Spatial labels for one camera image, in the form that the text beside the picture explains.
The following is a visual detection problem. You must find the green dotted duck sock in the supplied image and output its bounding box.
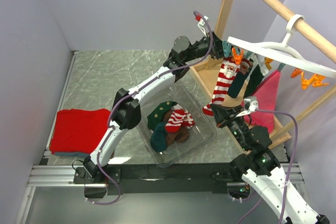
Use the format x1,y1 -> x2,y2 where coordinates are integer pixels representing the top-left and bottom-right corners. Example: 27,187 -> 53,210
147,101 -> 178,131

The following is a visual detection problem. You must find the brown sock grey cuff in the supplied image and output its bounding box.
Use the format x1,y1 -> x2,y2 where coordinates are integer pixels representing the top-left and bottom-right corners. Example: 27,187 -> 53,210
162,110 -> 173,123

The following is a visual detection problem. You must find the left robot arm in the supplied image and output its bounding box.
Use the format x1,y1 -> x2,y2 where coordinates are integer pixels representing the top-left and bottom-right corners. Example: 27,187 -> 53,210
83,31 -> 224,183

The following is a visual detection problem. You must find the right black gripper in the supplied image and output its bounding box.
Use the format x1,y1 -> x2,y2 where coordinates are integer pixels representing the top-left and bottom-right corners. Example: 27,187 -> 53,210
208,103 -> 250,150

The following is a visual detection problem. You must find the white round clip hanger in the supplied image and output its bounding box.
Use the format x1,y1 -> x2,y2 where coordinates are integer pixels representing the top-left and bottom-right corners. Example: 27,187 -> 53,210
227,14 -> 335,78

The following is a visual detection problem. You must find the pink towel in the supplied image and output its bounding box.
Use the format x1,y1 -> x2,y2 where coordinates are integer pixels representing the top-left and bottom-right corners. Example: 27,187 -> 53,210
244,70 -> 281,133

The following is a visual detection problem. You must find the wooden drying rack frame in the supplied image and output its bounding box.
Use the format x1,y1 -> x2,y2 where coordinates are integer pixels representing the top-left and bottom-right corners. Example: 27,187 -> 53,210
191,0 -> 335,148

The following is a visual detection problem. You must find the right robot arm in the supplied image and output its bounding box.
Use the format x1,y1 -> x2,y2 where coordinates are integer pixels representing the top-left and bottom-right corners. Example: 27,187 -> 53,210
211,101 -> 330,223

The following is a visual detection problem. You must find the teal santa sock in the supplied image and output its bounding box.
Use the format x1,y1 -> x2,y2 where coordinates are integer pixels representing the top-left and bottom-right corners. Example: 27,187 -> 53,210
150,122 -> 167,152
228,59 -> 254,99

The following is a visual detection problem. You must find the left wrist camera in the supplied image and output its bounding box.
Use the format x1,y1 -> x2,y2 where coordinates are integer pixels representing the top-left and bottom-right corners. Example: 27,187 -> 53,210
195,15 -> 209,37

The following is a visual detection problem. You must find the aluminium frame rail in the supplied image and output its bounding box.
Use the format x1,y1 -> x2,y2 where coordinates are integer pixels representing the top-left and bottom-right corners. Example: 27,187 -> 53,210
26,50 -> 106,188

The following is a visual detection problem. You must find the red white striped sock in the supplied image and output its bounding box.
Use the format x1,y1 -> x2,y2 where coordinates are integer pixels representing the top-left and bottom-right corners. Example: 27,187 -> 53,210
165,109 -> 195,132

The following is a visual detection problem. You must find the red folded cloth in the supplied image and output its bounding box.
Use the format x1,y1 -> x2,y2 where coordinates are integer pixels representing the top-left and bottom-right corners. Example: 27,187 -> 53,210
49,109 -> 110,156

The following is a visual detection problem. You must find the clear plastic bin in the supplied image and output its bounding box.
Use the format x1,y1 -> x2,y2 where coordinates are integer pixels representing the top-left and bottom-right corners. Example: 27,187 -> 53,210
122,72 -> 217,168

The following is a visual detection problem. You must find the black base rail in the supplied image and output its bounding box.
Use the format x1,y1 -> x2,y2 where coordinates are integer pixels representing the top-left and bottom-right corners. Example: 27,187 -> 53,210
73,163 -> 251,199

